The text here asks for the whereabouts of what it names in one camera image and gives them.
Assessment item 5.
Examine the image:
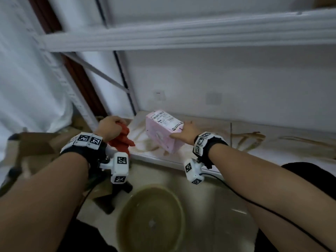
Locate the red cloth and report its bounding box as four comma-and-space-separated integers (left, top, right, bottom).
108, 123, 136, 158

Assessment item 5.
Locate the white wrist camera with markers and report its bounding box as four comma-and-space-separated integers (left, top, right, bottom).
99, 152, 133, 194
184, 158, 205, 185

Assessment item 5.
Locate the person's left hand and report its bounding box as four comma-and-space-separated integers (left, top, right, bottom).
95, 115, 127, 143

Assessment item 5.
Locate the white metal shelf rack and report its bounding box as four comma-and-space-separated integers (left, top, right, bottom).
26, 0, 336, 181

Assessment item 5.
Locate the yellowish round plastic basin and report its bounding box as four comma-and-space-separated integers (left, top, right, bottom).
117, 184, 186, 252

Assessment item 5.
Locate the person's left forearm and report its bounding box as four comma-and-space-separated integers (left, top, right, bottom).
0, 152, 90, 252

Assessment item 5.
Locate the person's right forearm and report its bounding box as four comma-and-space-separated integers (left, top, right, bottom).
209, 143, 336, 252

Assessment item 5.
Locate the pink cardboard box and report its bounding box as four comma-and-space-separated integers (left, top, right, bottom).
146, 110, 185, 155

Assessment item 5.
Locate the brown cardboard box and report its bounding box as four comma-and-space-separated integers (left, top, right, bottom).
0, 115, 111, 208

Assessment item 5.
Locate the black cable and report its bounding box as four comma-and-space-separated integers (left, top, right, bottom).
75, 168, 105, 221
202, 173, 334, 252

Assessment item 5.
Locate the white curtain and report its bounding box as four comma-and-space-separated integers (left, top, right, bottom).
0, 0, 74, 166

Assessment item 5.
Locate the person's right hand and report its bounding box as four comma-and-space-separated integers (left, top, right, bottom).
170, 121, 202, 152

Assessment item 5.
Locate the brown wooden door frame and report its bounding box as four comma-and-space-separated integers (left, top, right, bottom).
27, 0, 108, 118

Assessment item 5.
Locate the black wristband with marker blocks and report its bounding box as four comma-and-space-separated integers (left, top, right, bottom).
193, 132, 229, 170
60, 132, 108, 166

